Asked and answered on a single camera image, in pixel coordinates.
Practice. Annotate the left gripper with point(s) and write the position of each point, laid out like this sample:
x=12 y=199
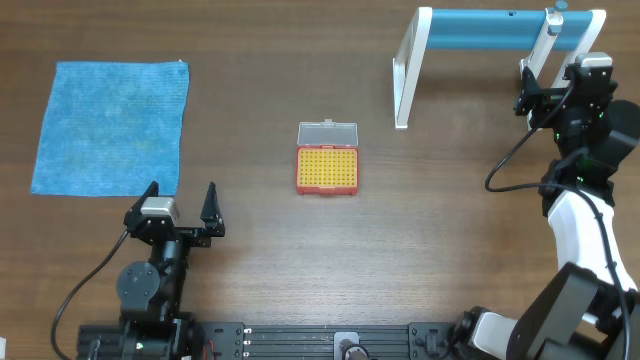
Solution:
x=192 y=236

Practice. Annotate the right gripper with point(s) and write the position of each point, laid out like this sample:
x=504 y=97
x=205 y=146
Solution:
x=592 y=90

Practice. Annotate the white pipette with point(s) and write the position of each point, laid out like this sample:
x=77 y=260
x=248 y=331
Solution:
x=547 y=35

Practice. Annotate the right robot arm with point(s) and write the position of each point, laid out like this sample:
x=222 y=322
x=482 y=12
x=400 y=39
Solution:
x=580 y=235

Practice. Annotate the white and blue stand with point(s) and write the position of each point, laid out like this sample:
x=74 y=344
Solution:
x=475 y=30

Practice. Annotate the blue cloth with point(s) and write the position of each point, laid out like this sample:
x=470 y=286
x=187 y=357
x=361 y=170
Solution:
x=110 y=130

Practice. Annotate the red and yellow tip box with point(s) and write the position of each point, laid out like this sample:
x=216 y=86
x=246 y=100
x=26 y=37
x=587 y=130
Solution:
x=327 y=167

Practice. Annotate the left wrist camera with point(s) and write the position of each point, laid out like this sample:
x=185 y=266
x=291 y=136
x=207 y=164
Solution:
x=159 y=207

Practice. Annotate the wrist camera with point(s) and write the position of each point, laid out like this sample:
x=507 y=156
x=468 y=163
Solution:
x=159 y=207
x=594 y=60

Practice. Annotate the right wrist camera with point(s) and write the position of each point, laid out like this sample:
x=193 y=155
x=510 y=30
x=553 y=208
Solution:
x=594 y=60

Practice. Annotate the mounting rail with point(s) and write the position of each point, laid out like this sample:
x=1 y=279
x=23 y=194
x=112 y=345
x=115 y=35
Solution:
x=300 y=340

